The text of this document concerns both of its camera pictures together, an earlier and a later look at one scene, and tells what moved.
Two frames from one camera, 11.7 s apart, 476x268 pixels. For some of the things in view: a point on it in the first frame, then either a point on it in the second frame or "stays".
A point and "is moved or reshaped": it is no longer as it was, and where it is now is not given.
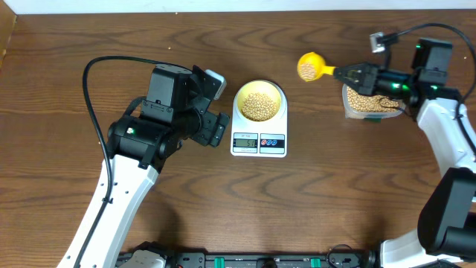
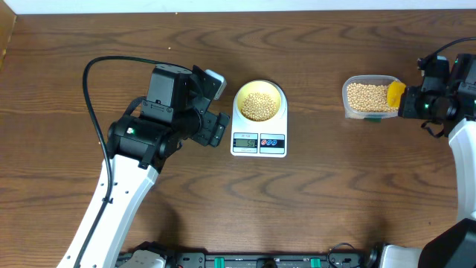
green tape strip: [372, 120] stays
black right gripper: [367, 75] -> [408, 97]
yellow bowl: [262, 87] stays
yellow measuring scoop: [312, 66] is moved or reshaped
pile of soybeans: [370, 103] stays
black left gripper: [213, 128] stays
